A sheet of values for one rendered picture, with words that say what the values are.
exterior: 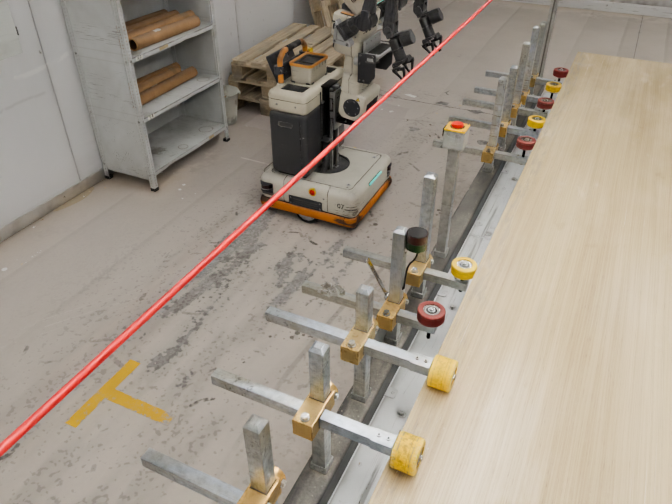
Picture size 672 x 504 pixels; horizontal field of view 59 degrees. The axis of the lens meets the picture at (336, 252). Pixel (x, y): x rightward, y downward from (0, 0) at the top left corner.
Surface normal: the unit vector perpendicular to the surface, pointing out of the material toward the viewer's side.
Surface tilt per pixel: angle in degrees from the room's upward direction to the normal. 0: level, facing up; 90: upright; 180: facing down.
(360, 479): 0
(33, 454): 0
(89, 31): 90
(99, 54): 90
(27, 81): 90
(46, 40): 90
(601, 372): 0
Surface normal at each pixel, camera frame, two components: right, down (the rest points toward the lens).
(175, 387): 0.00, -0.81
